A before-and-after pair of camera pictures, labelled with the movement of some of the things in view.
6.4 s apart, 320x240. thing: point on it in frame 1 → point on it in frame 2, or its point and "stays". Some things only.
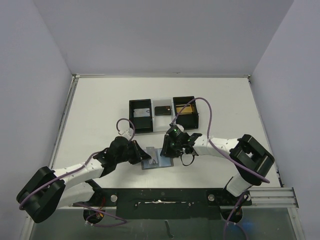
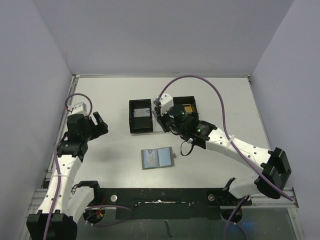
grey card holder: x=162 y=161 stays
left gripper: x=140 y=154 → x=100 y=129
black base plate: x=164 y=203 stays
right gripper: x=166 y=146 → x=161 y=119
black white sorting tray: x=154 y=115 stays
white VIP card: x=150 y=151 → x=154 y=114
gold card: x=187 y=110 stays
